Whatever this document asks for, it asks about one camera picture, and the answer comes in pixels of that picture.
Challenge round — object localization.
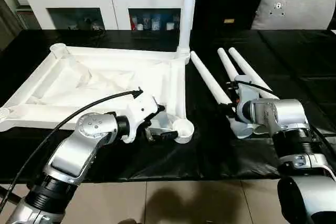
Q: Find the white plastic table top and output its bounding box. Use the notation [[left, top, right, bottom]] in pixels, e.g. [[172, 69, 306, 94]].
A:
[[0, 42, 196, 145]]

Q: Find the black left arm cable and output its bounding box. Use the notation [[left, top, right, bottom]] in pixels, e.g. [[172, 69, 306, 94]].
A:
[[0, 89, 144, 209]]

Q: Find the white sideboard with glass doors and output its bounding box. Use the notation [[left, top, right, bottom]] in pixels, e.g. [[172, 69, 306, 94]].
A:
[[22, 0, 198, 31]]

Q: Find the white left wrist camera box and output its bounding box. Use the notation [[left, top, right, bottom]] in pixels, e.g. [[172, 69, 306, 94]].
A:
[[122, 93, 161, 145]]

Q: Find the white plastic table leg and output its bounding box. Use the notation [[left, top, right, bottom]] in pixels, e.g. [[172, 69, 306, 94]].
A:
[[176, 0, 198, 64], [217, 47, 242, 82], [227, 47, 275, 100], [190, 50, 261, 140]]

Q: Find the light grey cushion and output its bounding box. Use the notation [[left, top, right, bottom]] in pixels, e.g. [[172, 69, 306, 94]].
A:
[[251, 0, 336, 30]]

